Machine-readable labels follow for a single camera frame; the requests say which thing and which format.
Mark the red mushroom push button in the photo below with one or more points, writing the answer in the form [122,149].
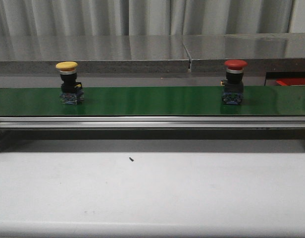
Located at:
[233,87]

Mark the push button contact block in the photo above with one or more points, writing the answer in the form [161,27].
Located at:
[71,90]

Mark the grey left back bench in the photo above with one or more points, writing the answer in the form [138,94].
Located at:
[94,54]

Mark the grey bench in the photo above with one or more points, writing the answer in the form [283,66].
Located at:
[267,52]
[94,54]

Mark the green conveyor belt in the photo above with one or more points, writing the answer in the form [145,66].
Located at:
[154,101]

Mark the red plastic bin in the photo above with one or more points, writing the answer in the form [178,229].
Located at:
[291,81]

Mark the grey right back bench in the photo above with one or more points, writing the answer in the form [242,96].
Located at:
[267,52]

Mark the grey pleated curtain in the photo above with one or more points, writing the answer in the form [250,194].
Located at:
[143,17]

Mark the aluminium conveyor frame rail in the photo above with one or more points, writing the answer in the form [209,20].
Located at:
[146,122]

